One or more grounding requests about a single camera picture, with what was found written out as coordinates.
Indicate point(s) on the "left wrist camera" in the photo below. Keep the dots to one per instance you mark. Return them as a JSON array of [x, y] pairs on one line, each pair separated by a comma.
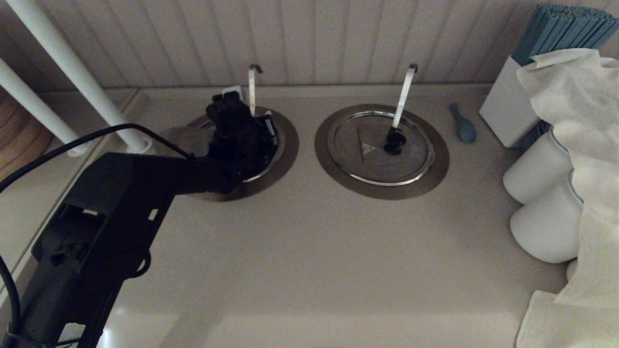
[[232, 90]]

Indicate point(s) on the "white pole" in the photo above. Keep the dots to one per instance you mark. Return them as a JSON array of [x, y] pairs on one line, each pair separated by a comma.
[[34, 108], [72, 67]]

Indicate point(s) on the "blue stick bundle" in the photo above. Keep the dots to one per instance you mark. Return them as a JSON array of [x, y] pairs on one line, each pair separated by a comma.
[[561, 29]]

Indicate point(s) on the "wooden board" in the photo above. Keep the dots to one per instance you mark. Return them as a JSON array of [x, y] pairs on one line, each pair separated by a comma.
[[19, 137]]

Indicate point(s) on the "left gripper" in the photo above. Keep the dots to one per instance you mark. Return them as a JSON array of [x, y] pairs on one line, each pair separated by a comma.
[[225, 119]]

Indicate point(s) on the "left round steel lid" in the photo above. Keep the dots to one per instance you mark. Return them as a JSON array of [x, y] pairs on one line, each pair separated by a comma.
[[289, 159]]

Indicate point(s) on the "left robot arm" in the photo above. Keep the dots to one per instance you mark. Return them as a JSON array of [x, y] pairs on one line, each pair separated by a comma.
[[111, 203]]

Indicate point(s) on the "white cup stack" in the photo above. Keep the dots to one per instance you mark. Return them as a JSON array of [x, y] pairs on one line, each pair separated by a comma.
[[539, 166], [549, 224]]

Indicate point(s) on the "round steel lid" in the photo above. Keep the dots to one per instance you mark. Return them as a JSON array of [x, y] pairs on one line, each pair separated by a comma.
[[437, 169], [289, 159]]

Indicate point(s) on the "right round steel lid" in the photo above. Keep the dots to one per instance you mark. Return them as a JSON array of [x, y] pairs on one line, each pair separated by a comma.
[[437, 169]]

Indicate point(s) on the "white box holder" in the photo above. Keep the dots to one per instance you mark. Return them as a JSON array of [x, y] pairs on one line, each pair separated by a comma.
[[508, 106]]

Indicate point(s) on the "stainless round lid with knob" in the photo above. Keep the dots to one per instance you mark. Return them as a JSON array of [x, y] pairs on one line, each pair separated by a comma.
[[367, 164]]

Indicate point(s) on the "white cloth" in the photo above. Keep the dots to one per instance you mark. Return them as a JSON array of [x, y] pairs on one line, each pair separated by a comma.
[[590, 125]]

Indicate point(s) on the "blue spoon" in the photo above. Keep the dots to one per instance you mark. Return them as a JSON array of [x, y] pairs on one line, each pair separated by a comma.
[[465, 128]]

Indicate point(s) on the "black lid knob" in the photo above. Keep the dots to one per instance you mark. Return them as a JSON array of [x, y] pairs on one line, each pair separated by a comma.
[[394, 141]]

